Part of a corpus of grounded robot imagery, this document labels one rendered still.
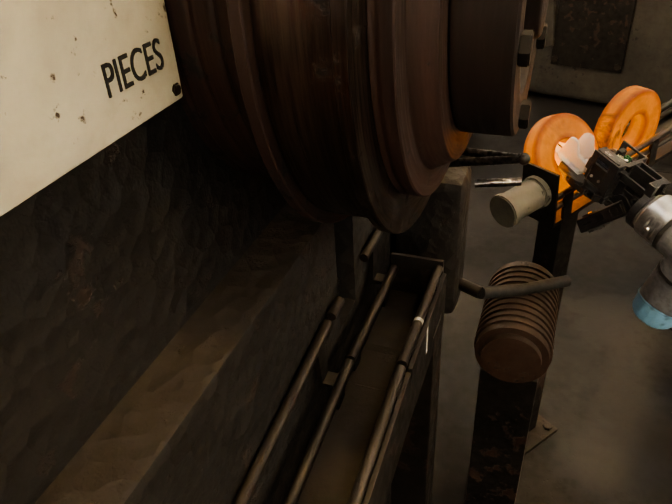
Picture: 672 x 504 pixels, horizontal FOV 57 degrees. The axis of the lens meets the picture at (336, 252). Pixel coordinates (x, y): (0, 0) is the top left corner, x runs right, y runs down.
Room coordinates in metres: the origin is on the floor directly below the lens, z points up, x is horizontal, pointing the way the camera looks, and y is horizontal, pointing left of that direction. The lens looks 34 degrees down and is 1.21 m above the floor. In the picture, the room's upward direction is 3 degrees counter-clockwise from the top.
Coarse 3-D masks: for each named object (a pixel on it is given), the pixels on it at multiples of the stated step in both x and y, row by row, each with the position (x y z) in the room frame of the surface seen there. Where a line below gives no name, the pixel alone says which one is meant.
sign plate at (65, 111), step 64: (0, 0) 0.31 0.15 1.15; (64, 0) 0.34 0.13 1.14; (128, 0) 0.39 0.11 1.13; (0, 64) 0.29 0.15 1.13; (64, 64) 0.33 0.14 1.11; (128, 64) 0.38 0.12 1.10; (0, 128) 0.28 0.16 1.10; (64, 128) 0.32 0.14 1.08; (128, 128) 0.36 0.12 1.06; (0, 192) 0.27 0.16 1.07
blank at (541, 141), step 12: (540, 120) 1.03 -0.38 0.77; (552, 120) 1.01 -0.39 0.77; (564, 120) 1.02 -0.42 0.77; (576, 120) 1.03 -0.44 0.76; (540, 132) 0.99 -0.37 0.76; (552, 132) 1.00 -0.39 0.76; (564, 132) 1.01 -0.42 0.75; (576, 132) 1.02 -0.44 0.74; (588, 132) 1.03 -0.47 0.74; (528, 144) 0.99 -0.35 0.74; (540, 144) 0.97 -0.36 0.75; (552, 144) 0.98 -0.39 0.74; (540, 156) 0.96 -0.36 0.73; (552, 156) 0.97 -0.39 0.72; (552, 168) 0.96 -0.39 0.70; (564, 180) 0.96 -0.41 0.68
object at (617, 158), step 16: (624, 144) 0.93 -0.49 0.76; (592, 160) 0.90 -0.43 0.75; (608, 160) 0.87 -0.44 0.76; (624, 160) 0.89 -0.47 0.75; (640, 160) 0.88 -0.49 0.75; (592, 176) 0.90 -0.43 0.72; (608, 176) 0.87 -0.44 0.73; (624, 176) 0.86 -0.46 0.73; (640, 176) 0.86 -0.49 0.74; (656, 176) 0.85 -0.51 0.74; (608, 192) 0.87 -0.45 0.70; (624, 192) 0.86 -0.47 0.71; (640, 192) 0.83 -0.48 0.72; (656, 192) 0.84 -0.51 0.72; (640, 208) 0.81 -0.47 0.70
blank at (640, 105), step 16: (624, 96) 1.05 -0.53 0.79; (640, 96) 1.05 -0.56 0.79; (656, 96) 1.08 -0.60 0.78; (608, 112) 1.04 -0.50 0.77; (624, 112) 1.03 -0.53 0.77; (640, 112) 1.06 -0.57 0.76; (656, 112) 1.08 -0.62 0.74; (608, 128) 1.02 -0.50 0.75; (624, 128) 1.04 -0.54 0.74; (640, 128) 1.08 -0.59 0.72; (656, 128) 1.09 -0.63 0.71; (608, 144) 1.02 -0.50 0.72
